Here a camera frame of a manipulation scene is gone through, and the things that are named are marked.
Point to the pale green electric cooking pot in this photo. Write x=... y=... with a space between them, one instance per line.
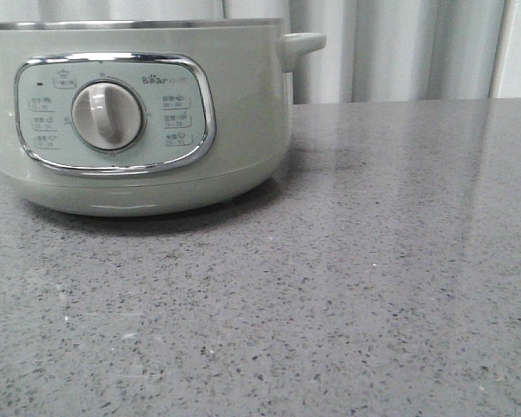
x=214 y=103

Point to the grey pot dial knob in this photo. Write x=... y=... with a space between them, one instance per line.
x=107 y=116

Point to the white curtain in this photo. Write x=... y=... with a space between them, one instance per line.
x=376 y=51

